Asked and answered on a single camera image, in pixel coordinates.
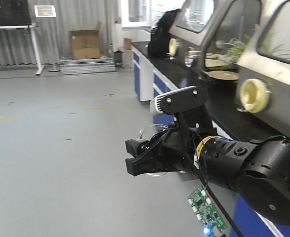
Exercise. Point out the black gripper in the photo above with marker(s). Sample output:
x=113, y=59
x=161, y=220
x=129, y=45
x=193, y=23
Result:
x=175, y=149

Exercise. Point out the clear glass beaker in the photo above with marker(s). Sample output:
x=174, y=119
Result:
x=146, y=133

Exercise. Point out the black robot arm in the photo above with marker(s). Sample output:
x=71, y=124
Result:
x=259, y=170

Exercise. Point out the blue white lab cabinets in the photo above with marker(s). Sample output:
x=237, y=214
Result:
x=153, y=76

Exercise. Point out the small open cardboard box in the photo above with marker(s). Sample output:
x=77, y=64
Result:
x=123, y=56

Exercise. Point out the green circuit board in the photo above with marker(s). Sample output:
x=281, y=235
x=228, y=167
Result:
x=207, y=214

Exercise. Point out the metal floor grating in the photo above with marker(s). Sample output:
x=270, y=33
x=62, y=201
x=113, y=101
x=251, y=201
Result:
x=71, y=66

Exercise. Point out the black bag on counter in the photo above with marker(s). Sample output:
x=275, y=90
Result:
x=160, y=36

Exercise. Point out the brown cardboard box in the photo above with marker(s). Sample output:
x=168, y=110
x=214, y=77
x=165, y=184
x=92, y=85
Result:
x=85, y=43

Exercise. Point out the steel glove box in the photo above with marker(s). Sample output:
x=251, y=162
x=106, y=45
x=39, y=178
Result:
x=251, y=36

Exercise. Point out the white sign on stand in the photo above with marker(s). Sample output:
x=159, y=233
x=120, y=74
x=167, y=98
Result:
x=47, y=14

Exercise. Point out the grey curtain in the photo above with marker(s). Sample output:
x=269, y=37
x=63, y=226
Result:
x=16, y=45

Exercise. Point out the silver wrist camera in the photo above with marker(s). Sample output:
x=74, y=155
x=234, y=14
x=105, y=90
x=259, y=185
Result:
x=180, y=100

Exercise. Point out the white desk frame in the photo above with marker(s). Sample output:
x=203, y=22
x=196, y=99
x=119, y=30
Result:
x=31, y=28

